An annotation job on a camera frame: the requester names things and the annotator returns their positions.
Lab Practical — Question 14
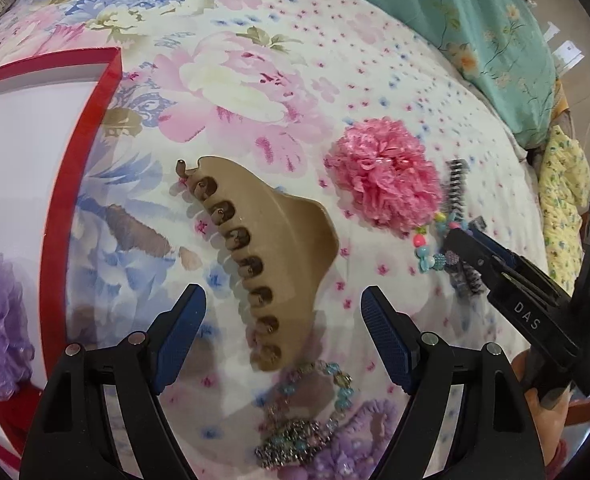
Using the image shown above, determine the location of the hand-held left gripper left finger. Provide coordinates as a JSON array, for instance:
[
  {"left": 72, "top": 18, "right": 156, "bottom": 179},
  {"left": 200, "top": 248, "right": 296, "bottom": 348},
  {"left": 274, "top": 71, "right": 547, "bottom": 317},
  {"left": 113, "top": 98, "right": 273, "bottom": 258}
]
[{"left": 19, "top": 284, "right": 208, "bottom": 480}]

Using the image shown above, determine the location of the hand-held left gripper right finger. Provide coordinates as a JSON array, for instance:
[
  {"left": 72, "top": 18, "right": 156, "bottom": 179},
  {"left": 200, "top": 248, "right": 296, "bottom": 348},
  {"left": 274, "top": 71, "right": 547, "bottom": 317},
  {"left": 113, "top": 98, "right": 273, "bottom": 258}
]
[{"left": 361, "top": 285, "right": 548, "bottom": 480}]

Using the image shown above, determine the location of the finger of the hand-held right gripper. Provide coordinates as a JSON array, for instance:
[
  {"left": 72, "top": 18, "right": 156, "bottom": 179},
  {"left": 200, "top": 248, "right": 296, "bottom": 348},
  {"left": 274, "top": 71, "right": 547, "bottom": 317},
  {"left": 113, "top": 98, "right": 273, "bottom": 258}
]
[
  {"left": 467, "top": 219, "right": 542, "bottom": 274},
  {"left": 442, "top": 230, "right": 506, "bottom": 287}
]

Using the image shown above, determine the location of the colourful beaded bracelet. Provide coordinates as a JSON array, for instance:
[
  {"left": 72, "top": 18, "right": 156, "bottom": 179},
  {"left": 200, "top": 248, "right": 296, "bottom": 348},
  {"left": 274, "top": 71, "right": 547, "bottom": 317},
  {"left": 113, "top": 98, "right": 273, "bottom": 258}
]
[{"left": 412, "top": 210, "right": 470, "bottom": 273}]

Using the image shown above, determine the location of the black hair comb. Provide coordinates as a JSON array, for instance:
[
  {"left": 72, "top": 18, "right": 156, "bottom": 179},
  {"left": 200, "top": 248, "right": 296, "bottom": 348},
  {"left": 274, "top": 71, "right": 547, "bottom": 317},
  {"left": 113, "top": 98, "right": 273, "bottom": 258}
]
[{"left": 445, "top": 159, "right": 486, "bottom": 298}]

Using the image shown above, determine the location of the blue beaded bracelet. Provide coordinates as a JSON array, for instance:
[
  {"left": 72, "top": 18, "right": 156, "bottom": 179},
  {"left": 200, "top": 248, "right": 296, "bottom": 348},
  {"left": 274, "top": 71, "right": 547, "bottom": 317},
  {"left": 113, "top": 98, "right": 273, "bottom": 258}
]
[{"left": 265, "top": 360, "right": 356, "bottom": 431}]

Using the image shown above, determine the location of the lavender fuzzy scrunchie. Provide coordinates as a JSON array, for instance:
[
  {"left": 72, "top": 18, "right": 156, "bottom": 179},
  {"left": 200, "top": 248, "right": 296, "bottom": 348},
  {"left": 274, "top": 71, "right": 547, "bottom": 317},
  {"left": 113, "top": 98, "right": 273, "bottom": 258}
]
[{"left": 295, "top": 397, "right": 400, "bottom": 480}]

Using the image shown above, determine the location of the pink fuzzy scrunchie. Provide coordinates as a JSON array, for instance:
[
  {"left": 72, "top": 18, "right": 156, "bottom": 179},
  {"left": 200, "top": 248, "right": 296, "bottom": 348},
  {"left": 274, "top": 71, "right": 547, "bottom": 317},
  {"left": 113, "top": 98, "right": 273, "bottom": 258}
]
[{"left": 323, "top": 116, "right": 446, "bottom": 233}]

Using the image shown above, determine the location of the tan hair claw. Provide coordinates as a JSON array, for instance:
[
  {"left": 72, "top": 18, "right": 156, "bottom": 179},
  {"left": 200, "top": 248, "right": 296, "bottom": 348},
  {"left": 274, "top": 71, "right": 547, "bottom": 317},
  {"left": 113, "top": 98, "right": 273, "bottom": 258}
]
[{"left": 175, "top": 156, "right": 340, "bottom": 373}]

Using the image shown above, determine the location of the silver rhinestone brooch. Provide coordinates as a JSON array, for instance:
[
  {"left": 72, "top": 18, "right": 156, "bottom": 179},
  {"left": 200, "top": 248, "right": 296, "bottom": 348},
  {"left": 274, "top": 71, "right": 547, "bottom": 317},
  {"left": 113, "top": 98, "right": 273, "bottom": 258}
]
[{"left": 255, "top": 417, "right": 340, "bottom": 468}]

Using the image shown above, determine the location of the red shallow box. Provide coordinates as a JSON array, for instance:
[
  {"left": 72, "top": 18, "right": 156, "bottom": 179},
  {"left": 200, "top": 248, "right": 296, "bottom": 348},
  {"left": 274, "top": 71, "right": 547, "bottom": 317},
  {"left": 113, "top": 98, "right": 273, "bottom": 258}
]
[{"left": 0, "top": 47, "right": 123, "bottom": 467}]

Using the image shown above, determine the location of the person's right hand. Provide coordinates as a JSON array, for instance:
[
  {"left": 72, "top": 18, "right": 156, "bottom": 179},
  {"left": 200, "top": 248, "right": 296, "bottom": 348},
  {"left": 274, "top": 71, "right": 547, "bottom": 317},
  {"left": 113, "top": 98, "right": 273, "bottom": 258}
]
[{"left": 517, "top": 350, "right": 573, "bottom": 480}]

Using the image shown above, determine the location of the yellow floral cloth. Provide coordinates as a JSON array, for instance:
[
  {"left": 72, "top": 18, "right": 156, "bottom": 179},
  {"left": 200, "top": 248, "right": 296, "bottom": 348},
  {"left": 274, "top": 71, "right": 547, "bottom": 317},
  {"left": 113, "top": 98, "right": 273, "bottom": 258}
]
[{"left": 537, "top": 125, "right": 590, "bottom": 301}]

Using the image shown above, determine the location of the purple organza scrunchie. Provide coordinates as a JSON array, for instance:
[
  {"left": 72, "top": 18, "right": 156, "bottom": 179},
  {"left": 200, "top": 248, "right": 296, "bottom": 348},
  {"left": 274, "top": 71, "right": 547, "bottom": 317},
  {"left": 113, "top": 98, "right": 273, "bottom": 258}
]
[{"left": 0, "top": 250, "right": 36, "bottom": 402}]

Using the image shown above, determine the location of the red velvet bow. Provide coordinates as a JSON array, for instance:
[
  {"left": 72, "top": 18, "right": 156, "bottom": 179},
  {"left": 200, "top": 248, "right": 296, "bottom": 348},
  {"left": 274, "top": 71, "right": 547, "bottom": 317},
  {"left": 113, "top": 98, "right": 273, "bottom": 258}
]
[{"left": 0, "top": 380, "right": 46, "bottom": 436}]

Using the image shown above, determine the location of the green floral quilt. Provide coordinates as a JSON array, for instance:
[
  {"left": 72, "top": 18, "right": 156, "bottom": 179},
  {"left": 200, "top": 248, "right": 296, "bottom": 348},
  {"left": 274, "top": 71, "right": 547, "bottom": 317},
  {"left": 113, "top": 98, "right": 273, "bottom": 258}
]
[{"left": 270, "top": 0, "right": 560, "bottom": 149}]

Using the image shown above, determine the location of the floral bedsheet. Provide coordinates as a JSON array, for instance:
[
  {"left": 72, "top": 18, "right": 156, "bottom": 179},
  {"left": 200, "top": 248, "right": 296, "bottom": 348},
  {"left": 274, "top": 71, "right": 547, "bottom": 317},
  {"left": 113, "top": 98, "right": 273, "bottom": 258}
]
[{"left": 0, "top": 0, "right": 550, "bottom": 480}]

